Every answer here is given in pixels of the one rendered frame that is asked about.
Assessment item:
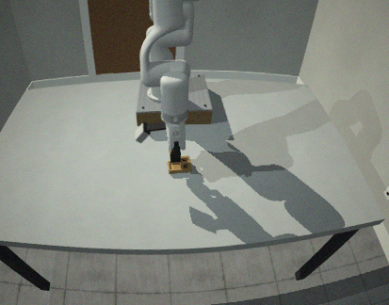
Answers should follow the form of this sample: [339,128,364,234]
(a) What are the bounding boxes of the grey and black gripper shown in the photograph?
[161,117,187,163]

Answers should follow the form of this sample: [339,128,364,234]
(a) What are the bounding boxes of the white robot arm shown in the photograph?
[135,0,199,143]

